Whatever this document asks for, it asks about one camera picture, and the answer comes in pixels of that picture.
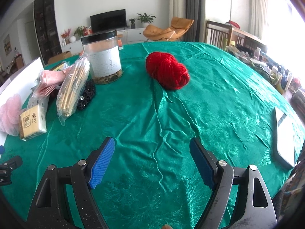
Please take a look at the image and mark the bagged bamboo sticks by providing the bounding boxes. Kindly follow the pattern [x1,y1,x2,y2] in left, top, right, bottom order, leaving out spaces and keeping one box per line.
[56,55,90,126]

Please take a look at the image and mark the pink mesh bath puff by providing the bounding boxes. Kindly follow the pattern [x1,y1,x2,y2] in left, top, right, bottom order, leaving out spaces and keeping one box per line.
[1,94,22,136]

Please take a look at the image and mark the white tablet device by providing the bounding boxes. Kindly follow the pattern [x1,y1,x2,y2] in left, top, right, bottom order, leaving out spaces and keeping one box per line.
[273,107,297,170]

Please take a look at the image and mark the white storage box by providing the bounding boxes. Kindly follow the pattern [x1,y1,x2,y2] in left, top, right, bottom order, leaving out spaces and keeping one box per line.
[1,58,43,145]

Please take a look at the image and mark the pink packet in plastic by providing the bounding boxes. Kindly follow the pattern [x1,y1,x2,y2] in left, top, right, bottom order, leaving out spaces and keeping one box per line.
[33,67,71,98]

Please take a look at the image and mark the black lace scrunchie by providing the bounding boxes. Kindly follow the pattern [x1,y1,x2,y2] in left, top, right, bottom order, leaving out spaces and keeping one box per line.
[76,79,96,111]

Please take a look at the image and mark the yellow black small box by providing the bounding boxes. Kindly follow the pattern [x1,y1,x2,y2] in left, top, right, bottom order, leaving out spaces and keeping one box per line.
[51,61,69,71]

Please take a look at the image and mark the cardboard box on floor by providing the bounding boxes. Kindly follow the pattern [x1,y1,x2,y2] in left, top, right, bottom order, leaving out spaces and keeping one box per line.
[47,51,72,64]

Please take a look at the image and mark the red flower vase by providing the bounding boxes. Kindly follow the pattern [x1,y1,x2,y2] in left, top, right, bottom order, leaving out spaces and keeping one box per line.
[60,28,71,44]

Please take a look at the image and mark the green satin tablecloth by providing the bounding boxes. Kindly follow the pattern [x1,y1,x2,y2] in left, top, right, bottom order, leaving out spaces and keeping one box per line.
[1,42,304,228]

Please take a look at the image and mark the dark glass display cabinet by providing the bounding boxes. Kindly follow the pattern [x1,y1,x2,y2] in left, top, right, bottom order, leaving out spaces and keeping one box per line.
[33,0,62,65]

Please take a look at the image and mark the clear jar black lid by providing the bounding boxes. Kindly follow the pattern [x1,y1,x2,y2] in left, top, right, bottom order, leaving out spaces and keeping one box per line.
[83,40,123,84]

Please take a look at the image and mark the red yarn ball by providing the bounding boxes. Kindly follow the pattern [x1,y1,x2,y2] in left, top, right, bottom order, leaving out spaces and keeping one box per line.
[145,52,190,90]

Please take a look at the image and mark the black flat television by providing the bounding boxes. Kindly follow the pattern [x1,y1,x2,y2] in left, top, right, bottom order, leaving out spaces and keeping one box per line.
[90,9,127,33]

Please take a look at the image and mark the white tv cabinet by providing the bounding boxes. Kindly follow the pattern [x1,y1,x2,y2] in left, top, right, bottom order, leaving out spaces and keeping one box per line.
[62,28,148,55]

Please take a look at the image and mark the orange rocking lounge chair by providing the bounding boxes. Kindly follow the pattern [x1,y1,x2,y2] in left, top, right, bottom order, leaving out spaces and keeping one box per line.
[143,17,194,41]

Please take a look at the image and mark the green potted plant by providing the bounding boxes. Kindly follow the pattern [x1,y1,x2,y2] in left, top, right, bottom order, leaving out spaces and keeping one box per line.
[137,13,156,28]

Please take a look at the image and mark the white standing air conditioner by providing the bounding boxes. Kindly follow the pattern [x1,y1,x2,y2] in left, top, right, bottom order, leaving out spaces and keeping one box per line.
[169,0,187,22]

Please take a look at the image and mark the grey curtain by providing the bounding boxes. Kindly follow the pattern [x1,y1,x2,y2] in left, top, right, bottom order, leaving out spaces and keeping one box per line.
[185,0,205,42]

